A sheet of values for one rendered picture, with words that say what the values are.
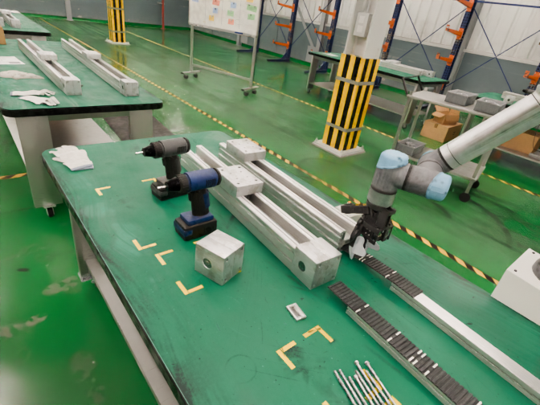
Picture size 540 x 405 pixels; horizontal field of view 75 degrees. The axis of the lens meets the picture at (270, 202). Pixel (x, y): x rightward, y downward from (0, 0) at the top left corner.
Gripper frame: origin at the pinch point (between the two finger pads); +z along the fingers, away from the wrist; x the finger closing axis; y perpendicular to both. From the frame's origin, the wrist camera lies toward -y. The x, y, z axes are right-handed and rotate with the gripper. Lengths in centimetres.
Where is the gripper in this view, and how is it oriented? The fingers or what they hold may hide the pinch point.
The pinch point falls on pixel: (356, 251)
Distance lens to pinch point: 118.5
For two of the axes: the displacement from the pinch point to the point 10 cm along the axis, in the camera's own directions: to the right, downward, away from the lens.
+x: 8.0, -1.9, 5.6
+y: 5.8, 4.7, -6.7
